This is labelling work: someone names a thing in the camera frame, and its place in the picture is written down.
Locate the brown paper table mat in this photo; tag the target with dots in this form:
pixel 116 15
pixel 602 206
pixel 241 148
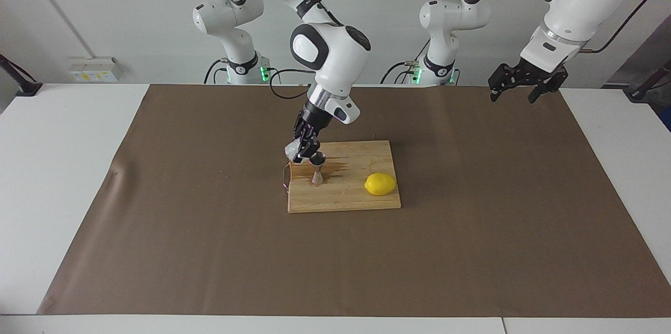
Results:
pixel 209 250

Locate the black clamp stand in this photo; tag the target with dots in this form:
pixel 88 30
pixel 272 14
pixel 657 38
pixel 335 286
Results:
pixel 21 85
pixel 642 90

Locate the white wall socket plate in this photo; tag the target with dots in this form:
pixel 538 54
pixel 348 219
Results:
pixel 92 72

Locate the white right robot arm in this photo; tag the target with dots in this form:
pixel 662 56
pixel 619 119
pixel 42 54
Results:
pixel 335 61

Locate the wooden cutting board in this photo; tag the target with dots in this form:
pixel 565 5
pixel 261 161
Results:
pixel 346 197

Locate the steel jigger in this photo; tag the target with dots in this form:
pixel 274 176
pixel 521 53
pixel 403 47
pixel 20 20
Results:
pixel 317 176

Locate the yellow lemon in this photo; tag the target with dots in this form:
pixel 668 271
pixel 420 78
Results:
pixel 380 184

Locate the blue plastic object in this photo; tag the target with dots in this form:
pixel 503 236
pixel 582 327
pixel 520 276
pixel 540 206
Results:
pixel 667 119

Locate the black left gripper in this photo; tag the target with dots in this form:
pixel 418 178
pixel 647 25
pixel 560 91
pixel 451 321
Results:
pixel 532 72

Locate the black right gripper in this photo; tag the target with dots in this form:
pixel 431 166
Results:
pixel 316 116

